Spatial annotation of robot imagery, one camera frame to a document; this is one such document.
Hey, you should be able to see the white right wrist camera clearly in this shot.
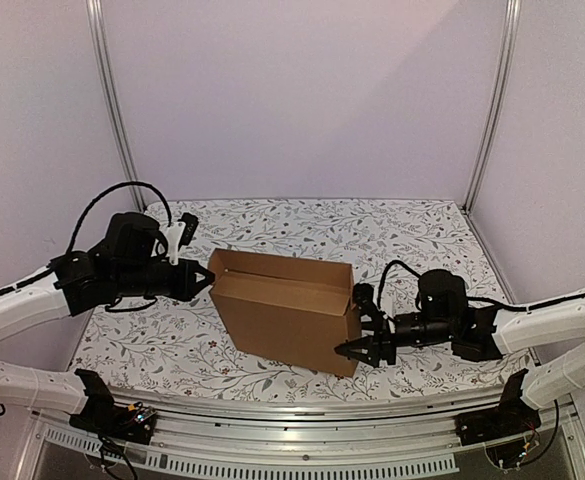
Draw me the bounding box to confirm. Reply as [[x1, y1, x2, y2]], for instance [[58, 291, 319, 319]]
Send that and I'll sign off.
[[352, 283, 394, 334]]

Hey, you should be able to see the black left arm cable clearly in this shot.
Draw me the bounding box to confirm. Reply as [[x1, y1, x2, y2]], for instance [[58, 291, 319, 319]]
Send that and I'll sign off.
[[0, 180, 173, 306]]

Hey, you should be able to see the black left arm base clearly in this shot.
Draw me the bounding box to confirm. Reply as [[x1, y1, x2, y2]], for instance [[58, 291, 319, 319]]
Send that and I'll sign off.
[[69, 369, 158, 445]]

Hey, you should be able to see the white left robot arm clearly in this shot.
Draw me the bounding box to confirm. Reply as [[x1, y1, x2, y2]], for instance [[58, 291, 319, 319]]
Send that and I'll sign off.
[[0, 213, 214, 434]]

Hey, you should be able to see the brown cardboard paper box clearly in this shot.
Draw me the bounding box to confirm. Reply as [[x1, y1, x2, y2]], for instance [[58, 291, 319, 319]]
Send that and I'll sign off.
[[208, 249, 362, 377]]

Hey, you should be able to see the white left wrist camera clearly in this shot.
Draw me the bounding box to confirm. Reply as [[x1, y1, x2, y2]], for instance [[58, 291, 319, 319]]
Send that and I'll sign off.
[[165, 213, 199, 265]]

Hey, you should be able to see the left aluminium corner post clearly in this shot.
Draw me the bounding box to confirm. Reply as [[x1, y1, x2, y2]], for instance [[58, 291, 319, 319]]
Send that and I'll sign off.
[[84, 0, 147, 213]]

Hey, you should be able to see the aluminium corner post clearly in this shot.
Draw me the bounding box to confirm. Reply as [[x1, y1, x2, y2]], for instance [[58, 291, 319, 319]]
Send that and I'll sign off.
[[84, 0, 147, 213], [462, 0, 522, 217]]

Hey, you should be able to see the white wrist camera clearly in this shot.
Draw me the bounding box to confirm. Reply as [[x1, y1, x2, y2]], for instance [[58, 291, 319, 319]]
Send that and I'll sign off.
[[165, 213, 199, 265], [352, 283, 394, 334]]

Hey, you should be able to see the right aluminium corner post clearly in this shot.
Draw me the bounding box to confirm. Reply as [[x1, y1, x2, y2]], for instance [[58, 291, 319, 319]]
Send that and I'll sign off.
[[462, 0, 522, 217]]

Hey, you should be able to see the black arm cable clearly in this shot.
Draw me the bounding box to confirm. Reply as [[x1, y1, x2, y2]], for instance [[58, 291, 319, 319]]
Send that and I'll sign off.
[[376, 259, 585, 321], [0, 180, 173, 306]]

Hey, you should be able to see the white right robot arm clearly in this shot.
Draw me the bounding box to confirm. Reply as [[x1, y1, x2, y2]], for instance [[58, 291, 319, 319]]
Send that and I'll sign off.
[[335, 269, 585, 436]]

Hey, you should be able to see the floral patterned table mat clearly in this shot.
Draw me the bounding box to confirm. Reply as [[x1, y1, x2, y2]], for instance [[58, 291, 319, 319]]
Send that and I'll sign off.
[[72, 199, 534, 404]]

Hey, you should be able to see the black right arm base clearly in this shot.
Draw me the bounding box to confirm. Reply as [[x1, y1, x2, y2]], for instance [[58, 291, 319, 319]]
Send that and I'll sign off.
[[454, 369, 541, 470]]

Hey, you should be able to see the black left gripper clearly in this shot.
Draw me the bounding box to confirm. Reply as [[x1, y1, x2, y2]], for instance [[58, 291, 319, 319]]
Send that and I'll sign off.
[[115, 260, 216, 303]]

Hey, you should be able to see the aluminium front rail frame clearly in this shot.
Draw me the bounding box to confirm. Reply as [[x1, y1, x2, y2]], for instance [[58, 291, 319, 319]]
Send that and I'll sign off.
[[14, 388, 585, 479]]

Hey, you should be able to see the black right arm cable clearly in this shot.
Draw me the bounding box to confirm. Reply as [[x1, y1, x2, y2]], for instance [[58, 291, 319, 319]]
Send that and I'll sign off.
[[376, 259, 585, 321]]

